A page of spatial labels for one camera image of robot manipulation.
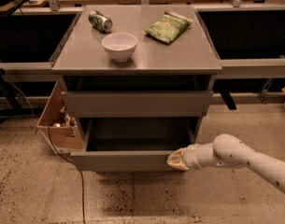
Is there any green chip bag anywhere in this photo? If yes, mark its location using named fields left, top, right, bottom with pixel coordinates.
left=145, top=11, right=192, bottom=45

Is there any black floor cable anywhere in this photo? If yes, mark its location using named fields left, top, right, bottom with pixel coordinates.
left=47, top=122, right=86, bottom=224

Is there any grey top drawer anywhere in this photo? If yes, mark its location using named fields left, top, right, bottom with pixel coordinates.
left=62, top=91, right=212, bottom=118

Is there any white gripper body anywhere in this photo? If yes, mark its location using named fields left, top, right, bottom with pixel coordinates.
left=182, top=145, right=202, bottom=170

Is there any wooden box with items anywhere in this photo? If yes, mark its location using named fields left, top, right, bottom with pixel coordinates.
left=37, top=82, right=83, bottom=154

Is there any white bowl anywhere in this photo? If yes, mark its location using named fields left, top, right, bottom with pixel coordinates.
left=102, top=33, right=137, bottom=62

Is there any grey drawer cabinet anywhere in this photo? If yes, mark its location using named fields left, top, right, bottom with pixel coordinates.
left=49, top=5, right=223, bottom=142

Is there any grey drawer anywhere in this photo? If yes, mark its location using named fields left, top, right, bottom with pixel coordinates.
left=62, top=91, right=212, bottom=118
left=71, top=118, right=199, bottom=173

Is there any green soda can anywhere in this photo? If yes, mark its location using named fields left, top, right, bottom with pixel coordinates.
left=88, top=10, right=113, bottom=33

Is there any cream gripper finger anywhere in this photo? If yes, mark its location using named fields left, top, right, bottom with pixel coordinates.
left=166, top=148, right=190, bottom=171

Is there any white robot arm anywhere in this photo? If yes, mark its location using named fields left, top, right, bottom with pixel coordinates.
left=166, top=134, right=285, bottom=194

